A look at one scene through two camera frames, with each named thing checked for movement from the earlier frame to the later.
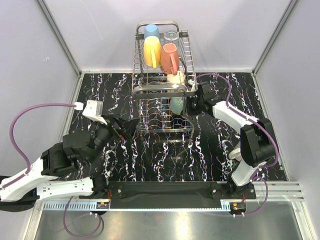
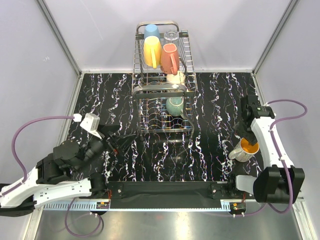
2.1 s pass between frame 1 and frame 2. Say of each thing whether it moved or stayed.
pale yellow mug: stayed
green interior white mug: stayed
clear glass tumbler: stayed
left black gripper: moved
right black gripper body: moved
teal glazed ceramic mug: moved
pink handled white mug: stayed
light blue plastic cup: stayed
